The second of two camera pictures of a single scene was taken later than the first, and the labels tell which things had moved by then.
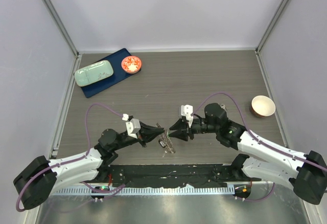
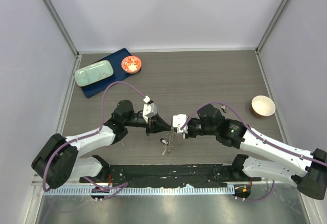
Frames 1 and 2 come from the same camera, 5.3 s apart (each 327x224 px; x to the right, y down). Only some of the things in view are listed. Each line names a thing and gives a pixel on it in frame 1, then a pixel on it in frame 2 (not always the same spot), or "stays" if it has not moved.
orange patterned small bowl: (131, 64) stays
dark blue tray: (118, 75) stays
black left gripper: (148, 133) -> (157, 124)
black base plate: (166, 176) stays
